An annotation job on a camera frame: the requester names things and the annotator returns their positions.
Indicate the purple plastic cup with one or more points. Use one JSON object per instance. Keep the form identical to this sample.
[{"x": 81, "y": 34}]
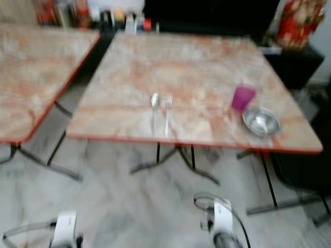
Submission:
[{"x": 243, "y": 98}]

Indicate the large steel bowl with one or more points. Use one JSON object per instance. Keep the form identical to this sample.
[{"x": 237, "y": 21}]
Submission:
[{"x": 261, "y": 122}]

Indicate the red sauce bottle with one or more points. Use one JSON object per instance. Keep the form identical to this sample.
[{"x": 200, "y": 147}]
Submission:
[
  {"x": 81, "y": 10},
  {"x": 48, "y": 10}
]

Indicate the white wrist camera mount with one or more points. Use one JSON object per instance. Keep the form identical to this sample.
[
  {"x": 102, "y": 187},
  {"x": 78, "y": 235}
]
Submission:
[
  {"x": 66, "y": 227},
  {"x": 221, "y": 219}
]

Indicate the black cabinet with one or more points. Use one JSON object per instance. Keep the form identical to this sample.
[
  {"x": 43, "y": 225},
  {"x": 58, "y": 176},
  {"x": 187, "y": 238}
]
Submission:
[{"x": 212, "y": 13}]

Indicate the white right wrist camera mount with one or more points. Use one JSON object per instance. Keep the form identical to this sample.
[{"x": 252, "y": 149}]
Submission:
[{"x": 221, "y": 219}]

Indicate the small red cap jar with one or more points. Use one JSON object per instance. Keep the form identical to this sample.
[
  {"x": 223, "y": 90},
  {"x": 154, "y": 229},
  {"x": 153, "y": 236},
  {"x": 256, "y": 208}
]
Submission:
[{"x": 147, "y": 24}]

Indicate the steel spoon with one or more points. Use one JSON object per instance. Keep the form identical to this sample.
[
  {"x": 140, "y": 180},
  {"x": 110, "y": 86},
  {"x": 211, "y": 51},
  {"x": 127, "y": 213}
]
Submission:
[{"x": 155, "y": 100}]

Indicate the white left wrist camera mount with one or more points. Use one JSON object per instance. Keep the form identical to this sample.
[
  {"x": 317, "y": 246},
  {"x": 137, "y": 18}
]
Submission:
[{"x": 66, "y": 227}]

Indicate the light wood cabinet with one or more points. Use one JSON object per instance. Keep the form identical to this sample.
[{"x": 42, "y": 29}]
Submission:
[{"x": 18, "y": 9}]

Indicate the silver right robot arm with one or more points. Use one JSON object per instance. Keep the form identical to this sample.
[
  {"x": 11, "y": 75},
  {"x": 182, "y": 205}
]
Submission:
[{"x": 227, "y": 242}]

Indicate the small white bottle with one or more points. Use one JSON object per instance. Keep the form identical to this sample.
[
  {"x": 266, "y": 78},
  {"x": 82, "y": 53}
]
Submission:
[{"x": 130, "y": 24}]

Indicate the black chair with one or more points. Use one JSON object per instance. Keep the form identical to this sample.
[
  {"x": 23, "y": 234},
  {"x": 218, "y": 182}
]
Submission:
[{"x": 302, "y": 173}]

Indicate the marble pattern folding table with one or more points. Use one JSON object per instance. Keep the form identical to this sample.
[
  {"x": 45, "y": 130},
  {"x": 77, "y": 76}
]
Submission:
[
  {"x": 36, "y": 77},
  {"x": 191, "y": 77}
]

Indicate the red printed gift bag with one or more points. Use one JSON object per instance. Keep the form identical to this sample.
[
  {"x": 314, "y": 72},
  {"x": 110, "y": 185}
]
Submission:
[{"x": 297, "y": 23}]

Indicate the yellow cap bottle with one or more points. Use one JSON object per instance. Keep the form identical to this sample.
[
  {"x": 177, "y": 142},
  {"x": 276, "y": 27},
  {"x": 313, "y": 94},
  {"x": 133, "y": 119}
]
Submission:
[{"x": 119, "y": 17}]

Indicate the black side stand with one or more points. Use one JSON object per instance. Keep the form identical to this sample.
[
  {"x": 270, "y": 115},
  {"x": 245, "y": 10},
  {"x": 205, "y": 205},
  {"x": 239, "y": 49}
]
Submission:
[{"x": 297, "y": 67}]

